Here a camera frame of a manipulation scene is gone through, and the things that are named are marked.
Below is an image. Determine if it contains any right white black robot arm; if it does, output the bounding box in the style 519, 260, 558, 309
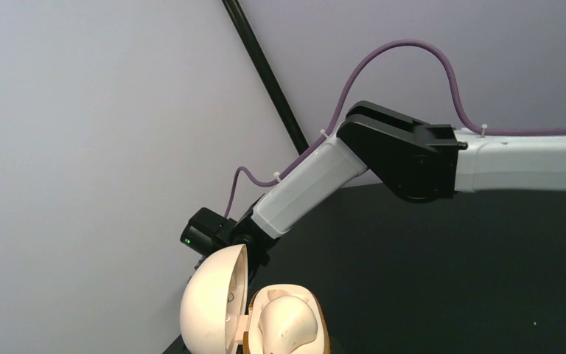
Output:
181, 101, 566, 268

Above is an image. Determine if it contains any white earbud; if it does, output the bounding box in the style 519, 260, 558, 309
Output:
259, 295, 319, 354

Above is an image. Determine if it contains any cream earbud charging case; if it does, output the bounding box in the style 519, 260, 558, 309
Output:
180, 245, 332, 353

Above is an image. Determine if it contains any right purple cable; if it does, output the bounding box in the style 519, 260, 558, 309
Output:
223, 38, 566, 220

